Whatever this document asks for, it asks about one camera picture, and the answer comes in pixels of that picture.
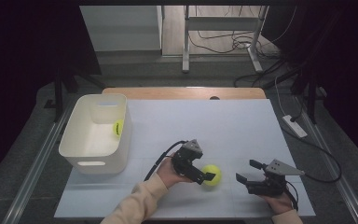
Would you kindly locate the white power strip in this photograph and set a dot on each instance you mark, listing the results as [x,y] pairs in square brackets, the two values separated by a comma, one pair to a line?
[295,126]

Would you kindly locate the dark table grommet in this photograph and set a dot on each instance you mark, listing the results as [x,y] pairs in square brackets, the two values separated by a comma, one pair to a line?
[214,98]

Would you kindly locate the white plastic bin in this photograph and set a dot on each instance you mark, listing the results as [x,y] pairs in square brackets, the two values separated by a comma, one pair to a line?
[93,140]

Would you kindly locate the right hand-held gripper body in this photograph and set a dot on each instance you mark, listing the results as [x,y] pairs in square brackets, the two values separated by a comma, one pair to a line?
[273,180]

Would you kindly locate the person's right hand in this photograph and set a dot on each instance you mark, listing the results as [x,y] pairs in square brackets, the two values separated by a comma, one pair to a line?
[278,203]

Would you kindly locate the dark curtain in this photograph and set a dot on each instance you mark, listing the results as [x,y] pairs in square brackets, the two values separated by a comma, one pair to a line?
[18,62]
[348,62]

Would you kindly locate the metal floor rail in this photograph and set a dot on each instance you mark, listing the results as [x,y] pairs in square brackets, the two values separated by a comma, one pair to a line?
[338,174]
[34,168]

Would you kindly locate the yellow tennis ball black print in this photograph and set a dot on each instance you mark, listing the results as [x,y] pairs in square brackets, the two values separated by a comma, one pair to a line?
[118,127]

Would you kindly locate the white table board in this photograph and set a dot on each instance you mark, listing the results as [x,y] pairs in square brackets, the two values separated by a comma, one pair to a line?
[217,130]

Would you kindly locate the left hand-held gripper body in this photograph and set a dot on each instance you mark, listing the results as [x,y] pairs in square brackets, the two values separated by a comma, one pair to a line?
[188,158]

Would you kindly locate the white cabinet panel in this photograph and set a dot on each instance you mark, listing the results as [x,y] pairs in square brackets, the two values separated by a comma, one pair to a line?
[121,28]

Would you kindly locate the white desk frame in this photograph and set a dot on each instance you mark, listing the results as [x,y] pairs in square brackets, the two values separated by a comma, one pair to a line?
[220,23]

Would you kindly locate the person's left hand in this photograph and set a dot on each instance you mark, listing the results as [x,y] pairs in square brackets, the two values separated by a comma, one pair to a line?
[166,172]

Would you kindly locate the wooden table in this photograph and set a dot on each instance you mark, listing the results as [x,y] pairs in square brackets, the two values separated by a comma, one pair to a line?
[183,93]

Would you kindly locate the black metal stand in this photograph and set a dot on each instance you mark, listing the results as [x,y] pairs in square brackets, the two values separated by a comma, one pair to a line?
[311,96]
[58,93]

